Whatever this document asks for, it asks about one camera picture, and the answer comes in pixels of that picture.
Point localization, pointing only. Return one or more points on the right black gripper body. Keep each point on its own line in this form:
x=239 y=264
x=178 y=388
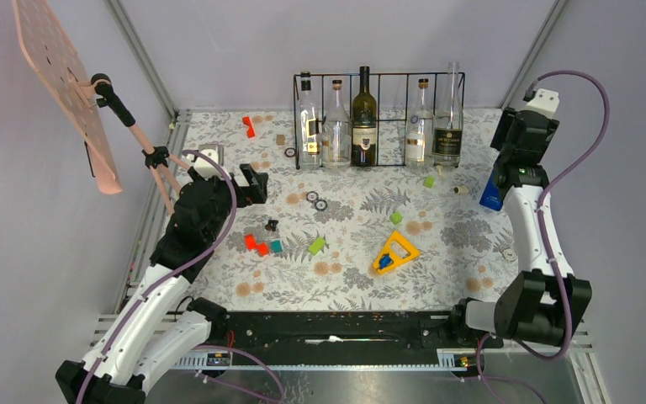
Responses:
x=498 y=140

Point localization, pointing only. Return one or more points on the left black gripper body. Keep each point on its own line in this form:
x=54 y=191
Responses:
x=246 y=195

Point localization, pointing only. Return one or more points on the blue glass bottle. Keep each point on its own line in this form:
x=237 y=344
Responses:
x=491 y=197

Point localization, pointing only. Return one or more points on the clear bottle black label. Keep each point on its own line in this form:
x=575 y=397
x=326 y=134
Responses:
x=448 y=123

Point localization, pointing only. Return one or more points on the clear bottle gold band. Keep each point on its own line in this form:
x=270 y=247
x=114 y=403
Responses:
x=418 y=129

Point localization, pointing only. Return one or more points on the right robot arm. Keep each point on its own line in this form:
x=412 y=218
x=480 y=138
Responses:
x=545 y=303

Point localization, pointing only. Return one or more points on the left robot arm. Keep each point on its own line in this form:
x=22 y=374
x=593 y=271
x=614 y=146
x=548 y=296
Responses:
x=126 y=363

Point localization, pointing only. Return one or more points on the clear bottle black cap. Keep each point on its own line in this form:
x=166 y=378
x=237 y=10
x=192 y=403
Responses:
x=309 y=142

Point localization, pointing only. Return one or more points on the clear bottle cork stopper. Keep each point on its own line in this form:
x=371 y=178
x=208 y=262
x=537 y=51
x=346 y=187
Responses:
x=337 y=132

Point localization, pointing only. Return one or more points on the green cube near rack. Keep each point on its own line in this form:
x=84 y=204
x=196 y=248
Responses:
x=429 y=182

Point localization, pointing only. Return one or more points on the dark green wine bottle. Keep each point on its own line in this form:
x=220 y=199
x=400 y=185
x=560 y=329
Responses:
x=364 y=123

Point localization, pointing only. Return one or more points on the small black knob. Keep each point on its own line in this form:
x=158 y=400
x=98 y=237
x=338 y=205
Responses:
x=271 y=225

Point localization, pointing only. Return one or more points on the red block pair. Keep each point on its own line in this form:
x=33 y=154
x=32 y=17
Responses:
x=261 y=248

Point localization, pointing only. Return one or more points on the poker chip ten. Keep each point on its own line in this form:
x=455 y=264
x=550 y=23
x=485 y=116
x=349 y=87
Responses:
x=312 y=196

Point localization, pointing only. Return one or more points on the teal block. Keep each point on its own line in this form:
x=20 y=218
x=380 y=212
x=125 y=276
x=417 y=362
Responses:
x=276 y=246

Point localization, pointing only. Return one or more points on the poker chip fifty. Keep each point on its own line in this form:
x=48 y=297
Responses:
x=320 y=205

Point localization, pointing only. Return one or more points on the red block far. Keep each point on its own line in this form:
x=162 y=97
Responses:
x=247 y=122

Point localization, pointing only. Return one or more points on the long green block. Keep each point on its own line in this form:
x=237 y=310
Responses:
x=317 y=245

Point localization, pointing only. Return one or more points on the floral table mat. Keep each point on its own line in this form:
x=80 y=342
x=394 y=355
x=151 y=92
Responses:
x=466 y=250

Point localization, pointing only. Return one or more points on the green cube centre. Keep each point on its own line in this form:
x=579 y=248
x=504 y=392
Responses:
x=396 y=218

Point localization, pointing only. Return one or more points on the pink tripod stand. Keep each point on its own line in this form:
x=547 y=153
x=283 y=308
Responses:
x=157 y=158

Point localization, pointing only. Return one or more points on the pink pegboard panel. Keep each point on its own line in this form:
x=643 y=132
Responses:
x=50 y=53

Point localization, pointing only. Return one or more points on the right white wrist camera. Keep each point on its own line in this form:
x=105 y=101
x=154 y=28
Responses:
x=542 y=101

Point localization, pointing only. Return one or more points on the black wire wine rack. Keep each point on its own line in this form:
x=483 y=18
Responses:
x=396 y=116

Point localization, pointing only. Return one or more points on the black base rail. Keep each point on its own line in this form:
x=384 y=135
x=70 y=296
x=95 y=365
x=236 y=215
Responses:
x=350 y=339

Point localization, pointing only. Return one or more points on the yellow triangle frame toy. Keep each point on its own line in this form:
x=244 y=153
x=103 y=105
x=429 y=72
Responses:
x=400 y=249

